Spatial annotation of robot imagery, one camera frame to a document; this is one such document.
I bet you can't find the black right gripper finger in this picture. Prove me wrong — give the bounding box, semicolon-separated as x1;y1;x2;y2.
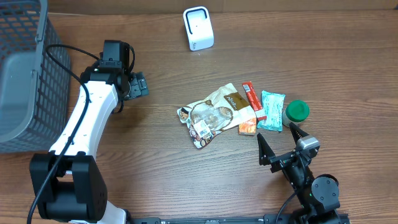
289;123;308;144
257;133;275;166

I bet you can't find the green lid small jar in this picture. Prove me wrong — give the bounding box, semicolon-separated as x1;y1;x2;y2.
282;100;310;127

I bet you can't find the orange tissue pack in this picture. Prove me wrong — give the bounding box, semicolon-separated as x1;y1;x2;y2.
238;118;257;136

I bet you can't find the teal packet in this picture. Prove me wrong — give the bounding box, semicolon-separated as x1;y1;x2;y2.
257;90;285;132

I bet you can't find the red stick snack packet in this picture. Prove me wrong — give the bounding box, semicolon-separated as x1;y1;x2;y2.
242;82;267;121

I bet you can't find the beige snack pouch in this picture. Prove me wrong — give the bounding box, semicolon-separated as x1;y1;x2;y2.
177;83;256;149

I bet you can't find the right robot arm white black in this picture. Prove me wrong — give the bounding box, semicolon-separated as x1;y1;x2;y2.
257;123;350;224

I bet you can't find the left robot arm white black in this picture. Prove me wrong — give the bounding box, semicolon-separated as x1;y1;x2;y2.
27;40;149;223

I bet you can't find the white barcode scanner stand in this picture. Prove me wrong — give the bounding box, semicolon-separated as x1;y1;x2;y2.
183;6;215;51

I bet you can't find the grey plastic mesh basket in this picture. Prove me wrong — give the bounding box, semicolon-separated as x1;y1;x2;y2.
1;0;71;153

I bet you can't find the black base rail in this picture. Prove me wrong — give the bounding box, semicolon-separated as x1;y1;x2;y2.
127;214;293;224

